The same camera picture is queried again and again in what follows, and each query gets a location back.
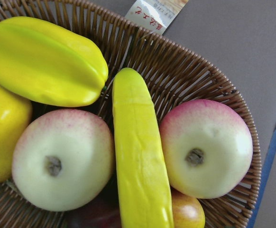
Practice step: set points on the brown woven wicker basket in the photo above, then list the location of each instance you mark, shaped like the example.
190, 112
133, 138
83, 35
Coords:
173, 74

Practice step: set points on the pink peach fruit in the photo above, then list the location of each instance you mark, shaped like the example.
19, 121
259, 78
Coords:
63, 159
207, 148

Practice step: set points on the paper price tag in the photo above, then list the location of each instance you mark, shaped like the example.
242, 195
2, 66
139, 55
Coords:
155, 15

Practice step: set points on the yellow starfruit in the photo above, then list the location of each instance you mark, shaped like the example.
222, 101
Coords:
49, 64

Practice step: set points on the red yellow mango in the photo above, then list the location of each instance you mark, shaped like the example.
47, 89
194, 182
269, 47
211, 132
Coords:
187, 211

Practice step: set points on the yellow lemon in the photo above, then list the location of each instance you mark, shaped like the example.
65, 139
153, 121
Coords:
15, 115

